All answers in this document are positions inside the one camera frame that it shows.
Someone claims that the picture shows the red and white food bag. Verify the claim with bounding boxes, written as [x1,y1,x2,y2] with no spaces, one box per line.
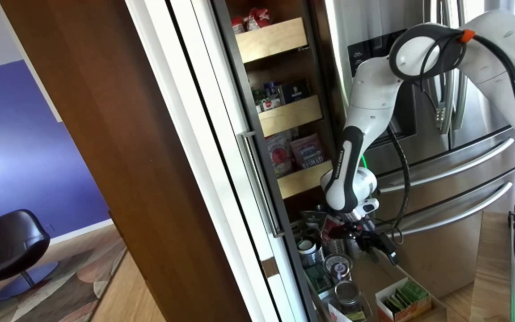
[265,131,295,179]

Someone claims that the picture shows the stainless steel refrigerator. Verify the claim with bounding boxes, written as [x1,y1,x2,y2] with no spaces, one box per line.
[322,0,515,301]

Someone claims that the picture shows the brown wooden wall panel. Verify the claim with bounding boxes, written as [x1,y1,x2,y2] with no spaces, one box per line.
[0,0,254,322]

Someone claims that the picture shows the wooden pantry shelf drawer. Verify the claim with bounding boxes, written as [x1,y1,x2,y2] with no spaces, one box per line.
[257,94,325,140]
[275,160,336,201]
[234,17,309,65]

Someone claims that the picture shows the glass jar with metal lid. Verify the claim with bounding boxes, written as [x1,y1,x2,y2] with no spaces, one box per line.
[325,255,356,287]
[333,280,365,314]

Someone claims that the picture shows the white and blue can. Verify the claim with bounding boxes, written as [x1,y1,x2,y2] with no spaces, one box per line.
[295,239,322,269]

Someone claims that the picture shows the dark food boxes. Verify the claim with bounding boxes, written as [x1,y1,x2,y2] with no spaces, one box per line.
[252,79,311,115]

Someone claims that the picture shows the patterned floor rug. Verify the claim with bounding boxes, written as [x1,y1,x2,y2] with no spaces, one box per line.
[0,239,129,322]

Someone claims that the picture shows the silver fridge drawer handle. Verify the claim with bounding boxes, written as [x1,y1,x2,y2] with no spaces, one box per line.
[377,138,515,197]
[384,181,515,242]

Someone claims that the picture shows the orange tea bag box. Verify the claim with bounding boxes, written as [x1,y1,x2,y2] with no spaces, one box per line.
[374,278,436,322]

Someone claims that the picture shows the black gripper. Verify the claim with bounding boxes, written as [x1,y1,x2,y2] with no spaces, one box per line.
[327,208,402,269]

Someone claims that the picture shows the pink food package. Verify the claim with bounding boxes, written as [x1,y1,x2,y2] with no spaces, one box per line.
[290,133,325,171]

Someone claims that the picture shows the red food packages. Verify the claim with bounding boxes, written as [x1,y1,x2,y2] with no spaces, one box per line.
[229,6,274,35]

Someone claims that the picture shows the silver pantry door handle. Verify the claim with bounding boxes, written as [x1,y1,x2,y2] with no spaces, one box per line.
[236,129,286,240]

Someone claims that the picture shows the white and grey pantry door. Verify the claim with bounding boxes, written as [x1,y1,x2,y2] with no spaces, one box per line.
[123,0,318,322]

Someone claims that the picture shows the black swivel chair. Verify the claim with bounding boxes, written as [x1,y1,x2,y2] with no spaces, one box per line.
[0,208,59,303]

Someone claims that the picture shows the wooden pull-out pantry drawer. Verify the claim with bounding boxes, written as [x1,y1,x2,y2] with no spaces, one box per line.
[290,205,451,322]

